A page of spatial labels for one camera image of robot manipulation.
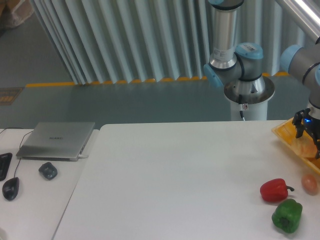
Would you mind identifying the white folding partition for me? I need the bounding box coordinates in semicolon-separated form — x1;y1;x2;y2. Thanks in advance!
31;0;320;85

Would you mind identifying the silver laptop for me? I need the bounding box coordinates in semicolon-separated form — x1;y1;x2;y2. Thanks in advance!
16;122;95;161

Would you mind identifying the green bell pepper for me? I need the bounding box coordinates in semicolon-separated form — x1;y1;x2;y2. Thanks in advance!
271;198;303;234

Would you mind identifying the black earbud case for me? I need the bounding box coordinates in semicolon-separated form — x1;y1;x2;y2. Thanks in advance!
38;162;58;181

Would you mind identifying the black keyboard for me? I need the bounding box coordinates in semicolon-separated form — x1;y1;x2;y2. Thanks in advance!
0;152;13;181

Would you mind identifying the black mouse cable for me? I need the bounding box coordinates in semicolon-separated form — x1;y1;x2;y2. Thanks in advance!
0;126;35;179

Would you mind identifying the brown egg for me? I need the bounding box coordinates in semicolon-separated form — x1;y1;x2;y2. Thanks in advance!
301;174;318;196

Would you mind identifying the yellow woven basket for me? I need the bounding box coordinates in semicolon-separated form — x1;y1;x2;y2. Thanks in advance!
272;118;320;175

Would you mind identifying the black computer mouse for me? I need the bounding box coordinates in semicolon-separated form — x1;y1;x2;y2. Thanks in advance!
2;177;20;201

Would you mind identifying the triangular bread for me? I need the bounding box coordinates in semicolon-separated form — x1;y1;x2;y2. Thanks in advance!
291;137;318;158

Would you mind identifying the red bell pepper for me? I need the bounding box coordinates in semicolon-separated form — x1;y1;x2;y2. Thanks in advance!
260;178;295;203

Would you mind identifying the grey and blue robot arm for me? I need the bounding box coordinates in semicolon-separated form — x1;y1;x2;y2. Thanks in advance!
203;0;320;147

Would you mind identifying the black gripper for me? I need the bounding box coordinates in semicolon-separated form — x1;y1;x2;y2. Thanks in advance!
292;107;320;159

